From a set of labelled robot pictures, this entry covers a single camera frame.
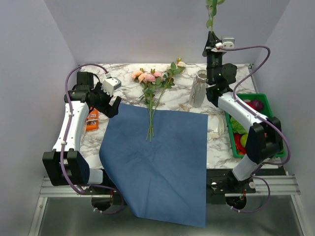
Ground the green lettuce toy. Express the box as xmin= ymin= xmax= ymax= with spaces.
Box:
xmin=230 ymin=117 xmax=248 ymax=135

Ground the green apple toy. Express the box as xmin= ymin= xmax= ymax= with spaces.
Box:
xmin=240 ymin=134 xmax=248 ymax=147

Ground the pink flower bouquet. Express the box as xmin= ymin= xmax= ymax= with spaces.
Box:
xmin=131 ymin=68 xmax=175 ymax=141

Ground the white ceramic vase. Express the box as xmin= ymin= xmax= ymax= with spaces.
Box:
xmin=189 ymin=69 xmax=208 ymax=108

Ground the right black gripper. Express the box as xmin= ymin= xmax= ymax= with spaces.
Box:
xmin=201 ymin=31 xmax=222 ymax=84

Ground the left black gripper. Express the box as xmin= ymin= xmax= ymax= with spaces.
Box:
xmin=91 ymin=82 xmax=122 ymax=118

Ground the aluminium rail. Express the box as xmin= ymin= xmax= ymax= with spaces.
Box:
xmin=29 ymin=176 xmax=305 ymax=236

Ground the small white flower sprig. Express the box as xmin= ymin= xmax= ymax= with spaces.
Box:
xmin=165 ymin=57 xmax=187 ymax=74

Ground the green plastic basket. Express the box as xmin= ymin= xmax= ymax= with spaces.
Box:
xmin=224 ymin=93 xmax=273 ymax=159

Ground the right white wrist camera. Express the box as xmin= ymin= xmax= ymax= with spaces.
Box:
xmin=215 ymin=36 xmax=235 ymax=51

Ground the orange packet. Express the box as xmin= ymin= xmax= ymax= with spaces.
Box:
xmin=85 ymin=109 xmax=99 ymax=132

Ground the purple onion toy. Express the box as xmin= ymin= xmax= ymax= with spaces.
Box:
xmin=250 ymin=99 xmax=264 ymax=112

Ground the red pepper toy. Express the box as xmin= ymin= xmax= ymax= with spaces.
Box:
xmin=245 ymin=100 xmax=256 ymax=110

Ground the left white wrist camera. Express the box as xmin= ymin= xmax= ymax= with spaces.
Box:
xmin=101 ymin=78 xmax=122 ymax=96

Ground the red chili toy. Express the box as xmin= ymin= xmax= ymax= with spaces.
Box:
xmin=233 ymin=133 xmax=246 ymax=155

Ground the blue wrapping paper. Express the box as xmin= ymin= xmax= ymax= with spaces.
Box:
xmin=99 ymin=104 xmax=208 ymax=227

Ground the single green flower stem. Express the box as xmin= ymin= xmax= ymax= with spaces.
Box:
xmin=205 ymin=0 xmax=225 ymax=32

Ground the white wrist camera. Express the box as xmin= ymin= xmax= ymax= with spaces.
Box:
xmin=101 ymin=78 xmax=122 ymax=96
xmin=215 ymin=36 xmax=235 ymax=51

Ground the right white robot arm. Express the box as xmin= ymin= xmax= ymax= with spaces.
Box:
xmin=203 ymin=31 xmax=283 ymax=193

